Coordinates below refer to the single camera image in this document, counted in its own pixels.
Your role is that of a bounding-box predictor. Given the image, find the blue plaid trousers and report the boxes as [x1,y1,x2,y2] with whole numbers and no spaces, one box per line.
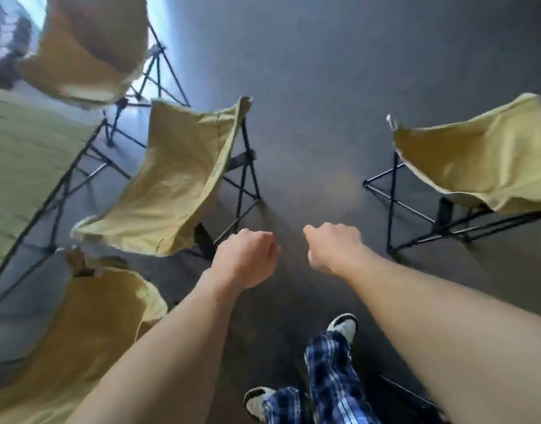
[263,330,382,424]

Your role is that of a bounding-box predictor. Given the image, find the person's shoe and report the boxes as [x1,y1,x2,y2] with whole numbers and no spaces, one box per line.
[243,386,278,422]
[326,313,358,345]

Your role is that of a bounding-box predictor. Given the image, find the person's left forearm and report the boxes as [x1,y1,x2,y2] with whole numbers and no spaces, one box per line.
[67,269,249,424]

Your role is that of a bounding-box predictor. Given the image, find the person's right hand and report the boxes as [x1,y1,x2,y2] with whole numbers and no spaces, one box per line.
[302,223,375,277]

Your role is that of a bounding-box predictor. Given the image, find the person's left shoe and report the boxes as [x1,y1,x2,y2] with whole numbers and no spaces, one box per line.
[243,386,278,422]

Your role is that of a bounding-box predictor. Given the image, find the person's right shoe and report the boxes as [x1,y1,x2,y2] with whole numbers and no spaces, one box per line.
[326,313,358,345]

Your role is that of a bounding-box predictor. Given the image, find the person's right forearm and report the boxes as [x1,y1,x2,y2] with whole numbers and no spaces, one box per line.
[348,256,541,424]

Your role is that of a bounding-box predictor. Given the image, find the person's left hand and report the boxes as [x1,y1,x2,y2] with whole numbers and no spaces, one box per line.
[210,228,281,290]

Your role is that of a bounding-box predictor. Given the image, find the yellow fabric folding chair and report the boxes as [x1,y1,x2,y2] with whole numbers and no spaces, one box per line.
[70,95,262,262]
[0,247,169,424]
[363,92,541,254]
[16,0,191,148]

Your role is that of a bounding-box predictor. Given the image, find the grey stone brick border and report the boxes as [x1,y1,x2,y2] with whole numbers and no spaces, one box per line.
[0,0,35,91]

